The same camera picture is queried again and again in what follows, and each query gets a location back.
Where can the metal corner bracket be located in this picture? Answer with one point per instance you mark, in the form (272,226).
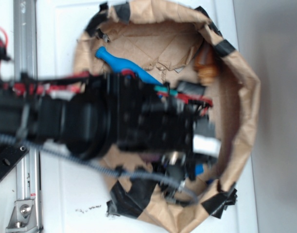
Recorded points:
(23,218)

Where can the orange seashell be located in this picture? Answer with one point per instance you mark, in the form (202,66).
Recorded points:
(206,66)

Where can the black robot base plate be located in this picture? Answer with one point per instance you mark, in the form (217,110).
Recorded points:
(9,158)

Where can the blue sponge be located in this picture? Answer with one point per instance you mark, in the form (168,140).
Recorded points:
(199,169)

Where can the black square box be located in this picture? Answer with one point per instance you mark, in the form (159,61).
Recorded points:
(190,88)

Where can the brown paper bag bin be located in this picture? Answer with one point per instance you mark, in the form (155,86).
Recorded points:
(164,38)

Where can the blue plastic bottle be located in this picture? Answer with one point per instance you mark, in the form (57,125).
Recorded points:
(119,64)

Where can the aluminium rail frame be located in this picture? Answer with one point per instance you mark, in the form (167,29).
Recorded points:
(25,60)

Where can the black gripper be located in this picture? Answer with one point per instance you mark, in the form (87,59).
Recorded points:
(156,118)

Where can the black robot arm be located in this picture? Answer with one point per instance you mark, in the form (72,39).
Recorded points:
(89,114)

